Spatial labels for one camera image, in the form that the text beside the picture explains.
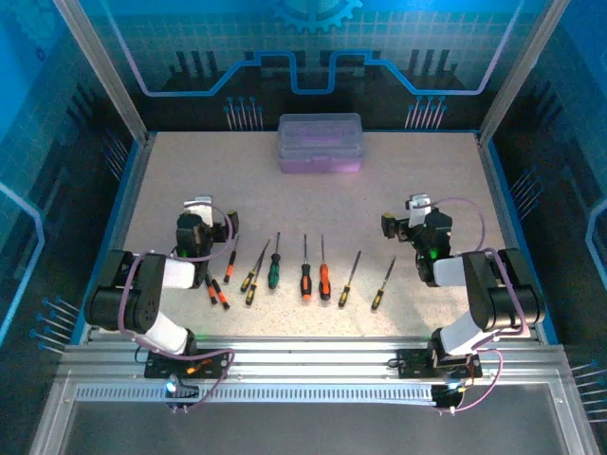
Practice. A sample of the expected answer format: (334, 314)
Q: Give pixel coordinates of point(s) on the small orange-black screwdriver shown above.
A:
(229, 271)

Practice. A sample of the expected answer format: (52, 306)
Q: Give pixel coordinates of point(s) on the green-black screwdriver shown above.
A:
(274, 275)

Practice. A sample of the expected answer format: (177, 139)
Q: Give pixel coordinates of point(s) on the purple tool box clear lid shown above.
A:
(322, 161)

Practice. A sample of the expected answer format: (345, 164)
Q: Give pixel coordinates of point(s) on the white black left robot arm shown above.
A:
(178, 275)

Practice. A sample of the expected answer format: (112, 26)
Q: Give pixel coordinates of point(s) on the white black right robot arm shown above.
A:
(450, 272)

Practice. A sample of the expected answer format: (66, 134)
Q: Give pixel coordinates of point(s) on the blue table edge strip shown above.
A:
(124, 189)
(505, 189)

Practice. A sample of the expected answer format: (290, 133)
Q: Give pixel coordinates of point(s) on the small controller board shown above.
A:
(182, 393)
(448, 398)

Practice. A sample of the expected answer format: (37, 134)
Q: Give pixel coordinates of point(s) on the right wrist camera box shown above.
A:
(419, 208)

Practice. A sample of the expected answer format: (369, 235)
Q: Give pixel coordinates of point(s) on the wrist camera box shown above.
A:
(419, 208)
(199, 208)

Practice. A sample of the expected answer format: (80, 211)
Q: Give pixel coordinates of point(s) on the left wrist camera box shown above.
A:
(199, 208)

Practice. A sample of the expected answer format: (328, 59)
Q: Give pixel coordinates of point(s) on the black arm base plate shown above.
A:
(213, 362)
(412, 362)

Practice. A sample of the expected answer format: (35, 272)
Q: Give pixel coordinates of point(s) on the aluminium rail frame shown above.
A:
(308, 355)

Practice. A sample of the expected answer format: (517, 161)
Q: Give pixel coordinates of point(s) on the aluminium frame post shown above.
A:
(103, 66)
(523, 66)

